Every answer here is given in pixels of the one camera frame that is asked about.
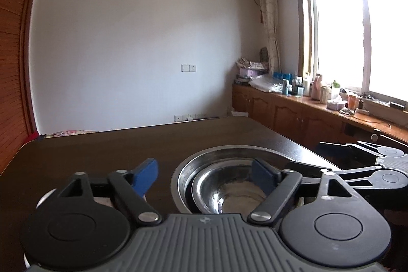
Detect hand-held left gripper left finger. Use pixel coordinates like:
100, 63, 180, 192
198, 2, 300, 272
56, 158, 162, 226

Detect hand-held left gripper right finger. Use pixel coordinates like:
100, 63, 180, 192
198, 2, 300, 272
248, 159, 362, 226

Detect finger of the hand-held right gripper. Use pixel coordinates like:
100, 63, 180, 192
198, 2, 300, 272
285, 163, 388, 188
315, 141, 387, 161

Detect large stainless steel bowl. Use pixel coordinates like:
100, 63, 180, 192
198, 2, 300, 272
170, 145, 308, 215

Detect medium stainless steel bowl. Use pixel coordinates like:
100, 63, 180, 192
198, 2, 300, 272
191, 163, 271, 214

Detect white floral rectangular plate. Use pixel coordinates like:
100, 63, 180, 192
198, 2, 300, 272
25, 186, 152, 269

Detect tissue box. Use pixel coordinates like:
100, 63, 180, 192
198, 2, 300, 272
327, 97, 346, 111

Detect brown wooden cabinet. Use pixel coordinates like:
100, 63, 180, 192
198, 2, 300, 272
232, 84, 408, 161

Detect pink flask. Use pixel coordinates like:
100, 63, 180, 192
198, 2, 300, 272
311, 74, 322, 100

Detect cluster of toiletry bottles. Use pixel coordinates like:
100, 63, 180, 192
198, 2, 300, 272
273, 71, 345, 110

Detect floral blanket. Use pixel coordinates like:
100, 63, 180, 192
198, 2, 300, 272
48, 129, 96, 137

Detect clear plastic bag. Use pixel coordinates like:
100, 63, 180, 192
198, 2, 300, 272
250, 74, 284, 94

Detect purple box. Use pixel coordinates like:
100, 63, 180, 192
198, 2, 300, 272
239, 68, 265, 79

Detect stack of newspapers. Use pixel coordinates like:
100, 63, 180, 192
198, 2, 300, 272
237, 58, 270, 70

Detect wood framed window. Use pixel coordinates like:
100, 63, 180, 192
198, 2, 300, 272
293, 0, 408, 107

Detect patterned beige curtain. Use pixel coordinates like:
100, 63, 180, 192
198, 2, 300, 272
254, 0, 283, 75

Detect brown slatted wooden wardrobe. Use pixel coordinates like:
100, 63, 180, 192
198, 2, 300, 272
0, 0, 43, 177

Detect low wall power sockets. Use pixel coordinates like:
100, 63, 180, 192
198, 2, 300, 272
174, 113, 208, 122

